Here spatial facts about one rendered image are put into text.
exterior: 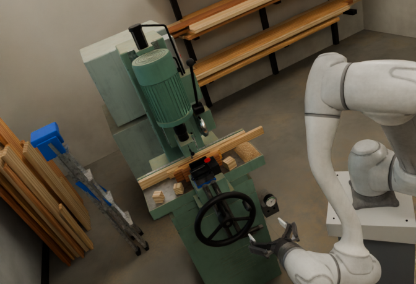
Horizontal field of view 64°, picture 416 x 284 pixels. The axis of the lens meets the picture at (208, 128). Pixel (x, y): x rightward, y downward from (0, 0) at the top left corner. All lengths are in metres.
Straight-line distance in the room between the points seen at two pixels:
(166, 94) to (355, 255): 0.90
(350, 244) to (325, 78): 0.51
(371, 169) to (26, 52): 3.18
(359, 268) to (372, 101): 0.50
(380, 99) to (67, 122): 3.41
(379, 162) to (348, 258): 0.48
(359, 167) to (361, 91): 0.60
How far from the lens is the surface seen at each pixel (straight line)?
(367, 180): 1.52
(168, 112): 1.46
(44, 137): 2.18
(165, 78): 1.40
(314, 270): 1.06
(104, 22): 3.70
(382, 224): 1.57
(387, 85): 0.92
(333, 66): 1.00
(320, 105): 0.99
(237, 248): 1.94
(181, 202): 1.61
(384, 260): 1.80
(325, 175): 1.04
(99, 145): 4.07
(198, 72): 3.58
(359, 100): 0.95
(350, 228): 1.14
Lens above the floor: 1.90
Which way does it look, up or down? 30 degrees down
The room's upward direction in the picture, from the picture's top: 20 degrees counter-clockwise
